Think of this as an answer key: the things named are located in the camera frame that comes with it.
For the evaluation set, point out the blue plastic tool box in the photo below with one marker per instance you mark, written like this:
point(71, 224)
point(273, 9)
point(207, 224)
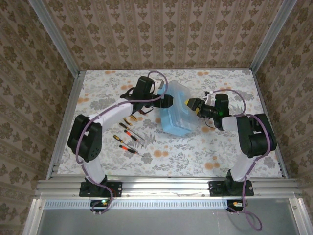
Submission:
point(176, 122)

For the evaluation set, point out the long black yellow screwdriver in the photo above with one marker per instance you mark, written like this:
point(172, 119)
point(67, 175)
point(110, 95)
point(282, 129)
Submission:
point(123, 125)

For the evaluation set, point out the red black screwdriver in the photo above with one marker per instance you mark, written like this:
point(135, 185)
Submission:
point(124, 148)
point(128, 133)

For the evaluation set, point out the short yellow black screwdriver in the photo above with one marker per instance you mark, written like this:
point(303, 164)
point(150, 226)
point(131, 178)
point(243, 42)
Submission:
point(117, 138)

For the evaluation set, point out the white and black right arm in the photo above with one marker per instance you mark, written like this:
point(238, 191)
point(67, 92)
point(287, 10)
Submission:
point(256, 142)

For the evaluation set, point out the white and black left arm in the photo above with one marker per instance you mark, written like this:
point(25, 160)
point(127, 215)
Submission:
point(85, 137)

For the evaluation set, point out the floral table cloth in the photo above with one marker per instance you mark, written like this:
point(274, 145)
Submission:
point(171, 156)

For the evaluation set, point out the black right controller board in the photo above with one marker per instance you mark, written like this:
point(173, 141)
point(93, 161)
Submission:
point(234, 204)

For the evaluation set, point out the black controller board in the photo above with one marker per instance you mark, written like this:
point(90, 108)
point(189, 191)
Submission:
point(234, 204)
point(102, 202)

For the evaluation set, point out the black left controller board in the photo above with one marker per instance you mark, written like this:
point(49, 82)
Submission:
point(102, 202)

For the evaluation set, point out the grey metal panel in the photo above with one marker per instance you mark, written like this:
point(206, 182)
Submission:
point(159, 222)

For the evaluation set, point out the aluminium right side rail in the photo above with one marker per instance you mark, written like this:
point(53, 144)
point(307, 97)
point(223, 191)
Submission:
point(262, 98)

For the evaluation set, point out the aluminium left side rail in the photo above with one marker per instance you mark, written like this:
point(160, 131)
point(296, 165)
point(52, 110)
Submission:
point(72, 102)

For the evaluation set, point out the aluminium front frame rail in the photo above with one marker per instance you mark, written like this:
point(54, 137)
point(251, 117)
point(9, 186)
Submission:
point(166, 187)

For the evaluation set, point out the aluminium right frame post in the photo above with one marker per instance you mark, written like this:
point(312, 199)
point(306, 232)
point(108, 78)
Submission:
point(271, 36)

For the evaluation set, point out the aluminium frame post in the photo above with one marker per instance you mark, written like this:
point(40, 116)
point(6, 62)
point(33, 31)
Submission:
point(271, 36)
point(56, 41)

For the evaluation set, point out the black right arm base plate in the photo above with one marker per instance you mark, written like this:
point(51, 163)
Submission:
point(249, 189)

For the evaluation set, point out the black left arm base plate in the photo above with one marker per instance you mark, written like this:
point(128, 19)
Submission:
point(117, 188)

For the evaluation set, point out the aluminium left frame post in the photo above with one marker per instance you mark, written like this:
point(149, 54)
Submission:
point(56, 41)

